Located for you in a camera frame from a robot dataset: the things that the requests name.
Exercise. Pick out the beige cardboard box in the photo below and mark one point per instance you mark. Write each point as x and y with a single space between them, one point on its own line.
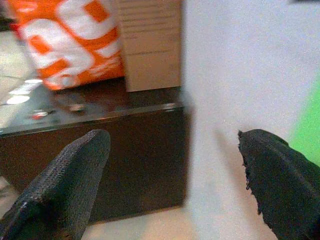
152 57

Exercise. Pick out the dark brown glossy cabinet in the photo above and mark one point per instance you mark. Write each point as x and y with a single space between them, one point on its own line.
145 162

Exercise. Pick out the green wall panel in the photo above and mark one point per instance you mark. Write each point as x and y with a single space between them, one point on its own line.
310 120

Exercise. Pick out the small red white object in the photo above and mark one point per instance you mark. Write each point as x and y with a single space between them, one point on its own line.
38 115

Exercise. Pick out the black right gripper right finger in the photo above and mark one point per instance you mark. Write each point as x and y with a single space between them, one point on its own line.
282 180

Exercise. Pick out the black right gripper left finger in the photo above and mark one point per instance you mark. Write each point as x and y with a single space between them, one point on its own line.
62 180

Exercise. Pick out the orange and white bag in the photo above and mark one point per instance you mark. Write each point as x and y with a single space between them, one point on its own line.
72 42

